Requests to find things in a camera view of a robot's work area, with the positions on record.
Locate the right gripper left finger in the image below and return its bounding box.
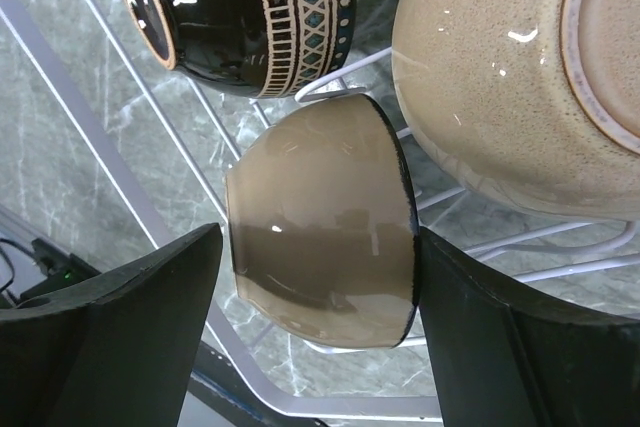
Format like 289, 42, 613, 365
1, 223, 223, 426

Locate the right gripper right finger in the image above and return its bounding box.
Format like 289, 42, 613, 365
419, 228, 639, 426

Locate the brown bowl black interior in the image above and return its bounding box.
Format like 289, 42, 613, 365
225, 94, 420, 349

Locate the beige speckled bowl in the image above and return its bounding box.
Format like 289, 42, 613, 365
392, 0, 639, 221

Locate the black patterned bowl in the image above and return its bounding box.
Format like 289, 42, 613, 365
124, 0, 357, 99

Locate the white wire dish rack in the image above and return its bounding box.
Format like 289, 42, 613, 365
1, 0, 639, 426

